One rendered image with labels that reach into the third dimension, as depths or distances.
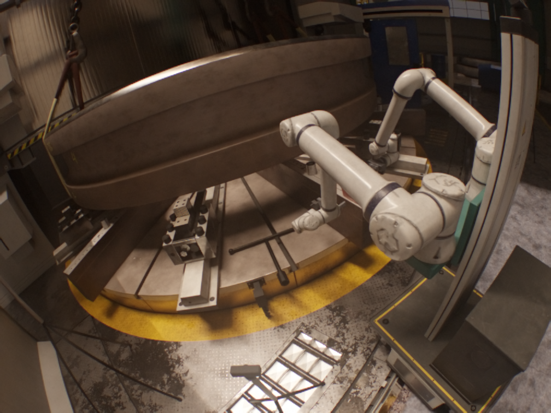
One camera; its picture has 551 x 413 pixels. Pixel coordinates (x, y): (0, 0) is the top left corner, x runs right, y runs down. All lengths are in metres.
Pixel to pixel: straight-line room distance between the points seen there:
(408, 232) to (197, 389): 1.70
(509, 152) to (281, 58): 1.55
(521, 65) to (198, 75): 1.64
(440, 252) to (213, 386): 1.61
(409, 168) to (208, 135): 2.02
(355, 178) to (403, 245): 0.26
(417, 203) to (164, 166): 1.66
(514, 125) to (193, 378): 2.15
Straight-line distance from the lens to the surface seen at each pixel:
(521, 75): 0.75
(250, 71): 1.80
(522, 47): 0.75
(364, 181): 0.78
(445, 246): 0.92
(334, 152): 0.88
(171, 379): 2.09
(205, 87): 1.75
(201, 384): 1.96
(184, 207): 1.91
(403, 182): 2.72
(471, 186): 1.29
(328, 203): 1.38
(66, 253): 3.69
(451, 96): 1.47
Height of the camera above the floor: 1.69
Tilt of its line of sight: 34 degrees down
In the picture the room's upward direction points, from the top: 14 degrees counter-clockwise
